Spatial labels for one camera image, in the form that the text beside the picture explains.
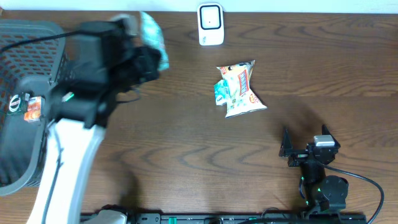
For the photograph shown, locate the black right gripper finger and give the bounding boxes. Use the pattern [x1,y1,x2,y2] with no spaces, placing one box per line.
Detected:
[322,124,331,136]
[279,129,293,157]

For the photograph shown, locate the yellow snack bag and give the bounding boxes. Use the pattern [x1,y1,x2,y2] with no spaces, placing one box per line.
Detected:
[217,60,267,118]

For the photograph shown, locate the small teal white packet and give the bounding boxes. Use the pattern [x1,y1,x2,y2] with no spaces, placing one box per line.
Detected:
[214,80,230,106]

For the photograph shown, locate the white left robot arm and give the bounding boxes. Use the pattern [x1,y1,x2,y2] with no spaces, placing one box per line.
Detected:
[28,14,161,223]

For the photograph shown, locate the white barcode scanner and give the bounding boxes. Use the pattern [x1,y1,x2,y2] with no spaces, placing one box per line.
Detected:
[197,2,224,46]

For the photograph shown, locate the dark grey plastic basket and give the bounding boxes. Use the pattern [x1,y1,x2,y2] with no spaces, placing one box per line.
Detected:
[1,38,69,196]

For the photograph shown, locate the orange snack packet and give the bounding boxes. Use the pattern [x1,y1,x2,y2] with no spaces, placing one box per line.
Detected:
[24,96,45,123]

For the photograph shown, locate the black round-logo packet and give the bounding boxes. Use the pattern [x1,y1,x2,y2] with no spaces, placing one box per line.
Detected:
[7,92,30,116]

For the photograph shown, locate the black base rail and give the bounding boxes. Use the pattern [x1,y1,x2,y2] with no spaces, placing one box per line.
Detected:
[80,212,368,224]

